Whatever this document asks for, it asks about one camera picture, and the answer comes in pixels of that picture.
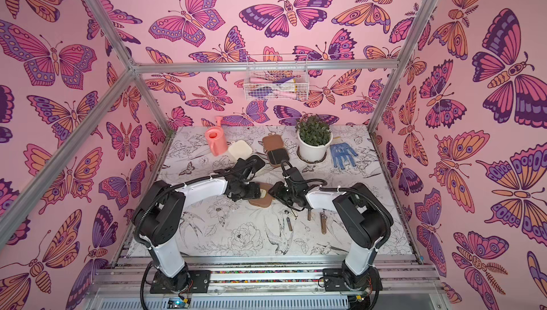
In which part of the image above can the tan brown clipper case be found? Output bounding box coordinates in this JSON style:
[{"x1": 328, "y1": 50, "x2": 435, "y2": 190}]
[{"x1": 248, "y1": 183, "x2": 274, "y2": 208}]

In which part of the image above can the cream clipper case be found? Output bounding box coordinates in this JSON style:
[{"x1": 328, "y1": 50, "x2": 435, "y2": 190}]
[{"x1": 227, "y1": 140, "x2": 254, "y2": 162}]

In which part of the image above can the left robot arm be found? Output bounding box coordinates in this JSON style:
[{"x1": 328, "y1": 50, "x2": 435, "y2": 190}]
[{"x1": 132, "y1": 155, "x2": 266, "y2": 292}]

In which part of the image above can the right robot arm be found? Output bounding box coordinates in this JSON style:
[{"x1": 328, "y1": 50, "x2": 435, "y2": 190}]
[{"x1": 269, "y1": 160, "x2": 394, "y2": 291}]

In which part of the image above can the grey nail clipper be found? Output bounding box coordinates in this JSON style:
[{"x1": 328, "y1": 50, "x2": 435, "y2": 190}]
[{"x1": 286, "y1": 217, "x2": 293, "y2": 232}]

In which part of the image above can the long brown nail clipper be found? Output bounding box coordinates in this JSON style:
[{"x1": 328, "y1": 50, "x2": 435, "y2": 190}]
[{"x1": 320, "y1": 212, "x2": 328, "y2": 234}]

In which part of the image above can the dark brown clipper case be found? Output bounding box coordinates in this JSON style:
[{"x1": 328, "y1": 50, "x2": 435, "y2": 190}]
[{"x1": 262, "y1": 134, "x2": 290, "y2": 168}]

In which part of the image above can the plant saucer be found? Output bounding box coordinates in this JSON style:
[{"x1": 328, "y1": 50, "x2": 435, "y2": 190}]
[{"x1": 296, "y1": 149, "x2": 328, "y2": 164}]

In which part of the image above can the pink watering can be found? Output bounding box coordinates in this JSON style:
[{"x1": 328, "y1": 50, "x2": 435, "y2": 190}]
[{"x1": 205, "y1": 116, "x2": 228, "y2": 157}]

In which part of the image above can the white potted green plant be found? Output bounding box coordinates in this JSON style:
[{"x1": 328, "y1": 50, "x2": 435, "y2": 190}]
[{"x1": 296, "y1": 115, "x2": 333, "y2": 160}]

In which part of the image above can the blue gardening glove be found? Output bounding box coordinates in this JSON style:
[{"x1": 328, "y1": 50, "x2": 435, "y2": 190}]
[{"x1": 330, "y1": 143, "x2": 358, "y2": 170}]

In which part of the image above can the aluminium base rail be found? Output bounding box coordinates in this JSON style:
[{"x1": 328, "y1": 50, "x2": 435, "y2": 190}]
[{"x1": 83, "y1": 255, "x2": 450, "y2": 309}]

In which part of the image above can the white wire wall basket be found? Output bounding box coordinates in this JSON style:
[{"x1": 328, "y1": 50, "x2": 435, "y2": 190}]
[{"x1": 242, "y1": 53, "x2": 310, "y2": 102}]

